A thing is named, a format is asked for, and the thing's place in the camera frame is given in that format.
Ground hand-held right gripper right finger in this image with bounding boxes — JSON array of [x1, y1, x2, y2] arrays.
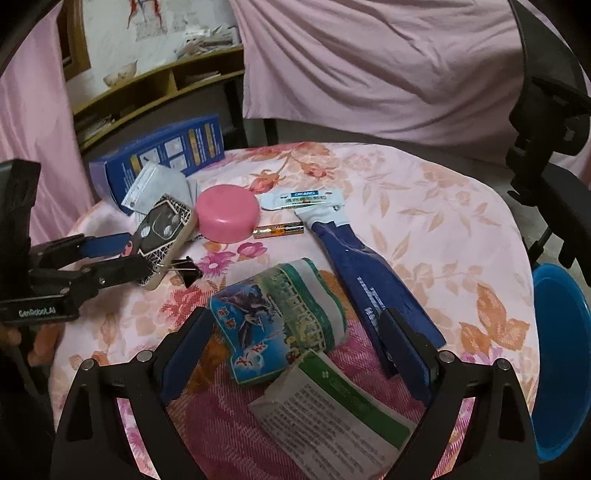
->
[[379, 307, 541, 480]]

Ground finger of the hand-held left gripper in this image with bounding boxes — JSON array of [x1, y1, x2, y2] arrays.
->
[[31, 255, 154, 306], [30, 232, 136, 274]]

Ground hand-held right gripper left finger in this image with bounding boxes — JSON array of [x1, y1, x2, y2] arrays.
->
[[50, 307, 218, 480]]

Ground patterned phone case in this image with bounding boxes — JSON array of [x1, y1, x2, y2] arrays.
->
[[122, 194, 197, 291]]

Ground orange battery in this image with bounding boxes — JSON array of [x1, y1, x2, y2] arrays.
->
[[252, 222, 304, 238]]

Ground white sachet with blue label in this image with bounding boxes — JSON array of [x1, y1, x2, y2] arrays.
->
[[260, 187, 346, 213]]

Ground person's left hand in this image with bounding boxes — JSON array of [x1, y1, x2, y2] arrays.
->
[[0, 320, 63, 366]]

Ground black binder clip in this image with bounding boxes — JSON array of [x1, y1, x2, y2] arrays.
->
[[168, 256, 204, 288]]

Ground silver foil sachet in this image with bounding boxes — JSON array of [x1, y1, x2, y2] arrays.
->
[[124, 162, 195, 217]]

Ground pink curtain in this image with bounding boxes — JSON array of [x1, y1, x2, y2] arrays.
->
[[0, 9, 95, 241]]

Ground colourful crumpled packet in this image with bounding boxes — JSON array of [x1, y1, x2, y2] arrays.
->
[[208, 258, 348, 385]]

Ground long blue wrapper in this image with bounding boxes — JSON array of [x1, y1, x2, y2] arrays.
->
[[295, 203, 446, 379]]

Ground white green paper packet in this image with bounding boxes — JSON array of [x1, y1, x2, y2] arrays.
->
[[249, 351, 416, 480]]

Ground pink round lid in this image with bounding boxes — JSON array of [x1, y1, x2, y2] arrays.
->
[[195, 185, 260, 242]]

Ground blue cardboard box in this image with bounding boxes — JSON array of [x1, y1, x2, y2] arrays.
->
[[89, 114, 226, 215]]

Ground floral pink tablecloth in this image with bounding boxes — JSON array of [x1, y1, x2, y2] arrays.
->
[[48, 142, 539, 480]]

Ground wooden shelf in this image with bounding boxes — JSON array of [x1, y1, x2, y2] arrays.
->
[[69, 44, 245, 153]]

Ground pile of papers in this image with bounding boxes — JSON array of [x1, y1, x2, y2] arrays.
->
[[175, 28, 241, 58]]

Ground black office chair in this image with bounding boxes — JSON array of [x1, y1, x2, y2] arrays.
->
[[505, 0, 591, 273]]

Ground pink draped sheet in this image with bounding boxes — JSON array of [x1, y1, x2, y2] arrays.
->
[[229, 0, 591, 171]]

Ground wooden frame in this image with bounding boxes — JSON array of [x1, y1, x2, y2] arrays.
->
[[58, 0, 90, 81]]

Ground red figure wall poster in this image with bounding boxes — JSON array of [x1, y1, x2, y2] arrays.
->
[[124, 0, 167, 28]]

